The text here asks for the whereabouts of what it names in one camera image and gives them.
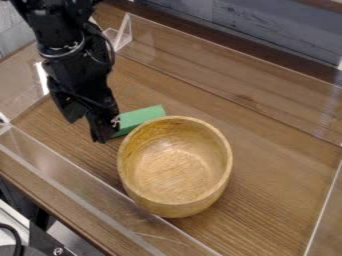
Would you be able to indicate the clear acrylic corner bracket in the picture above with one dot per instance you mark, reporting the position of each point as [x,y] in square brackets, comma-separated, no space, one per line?
[121,36]

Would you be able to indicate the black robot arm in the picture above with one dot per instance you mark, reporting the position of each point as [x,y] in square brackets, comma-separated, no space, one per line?
[62,27]

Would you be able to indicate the brown wooden bowl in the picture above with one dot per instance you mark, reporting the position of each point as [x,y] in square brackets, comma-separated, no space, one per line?
[174,165]

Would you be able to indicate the green rectangular block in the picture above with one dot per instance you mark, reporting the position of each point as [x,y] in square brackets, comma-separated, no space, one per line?
[130,120]

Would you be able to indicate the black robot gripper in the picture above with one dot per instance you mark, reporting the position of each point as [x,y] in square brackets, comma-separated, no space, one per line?
[80,93]

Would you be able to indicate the clear acrylic tray wall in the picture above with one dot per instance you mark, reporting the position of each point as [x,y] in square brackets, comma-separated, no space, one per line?
[86,203]

